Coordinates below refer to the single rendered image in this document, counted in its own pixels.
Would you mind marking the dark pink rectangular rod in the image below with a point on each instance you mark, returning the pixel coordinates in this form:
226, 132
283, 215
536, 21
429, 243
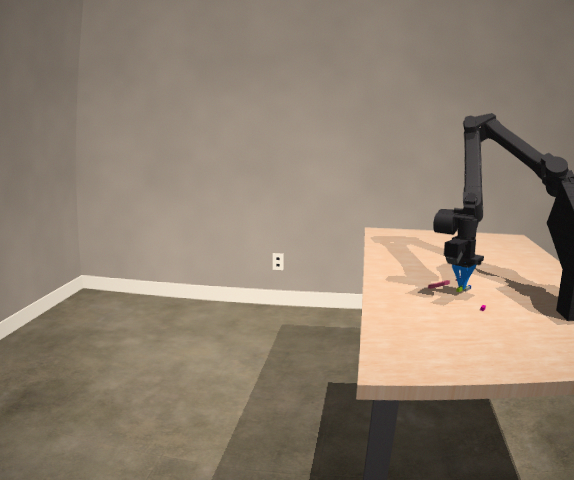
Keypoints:
438, 284

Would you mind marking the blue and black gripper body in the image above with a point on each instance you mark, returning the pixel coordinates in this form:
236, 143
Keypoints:
470, 262

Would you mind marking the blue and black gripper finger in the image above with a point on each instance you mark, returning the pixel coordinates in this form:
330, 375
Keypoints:
458, 274
466, 273

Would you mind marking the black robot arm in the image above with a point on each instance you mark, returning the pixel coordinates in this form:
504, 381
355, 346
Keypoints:
445, 221

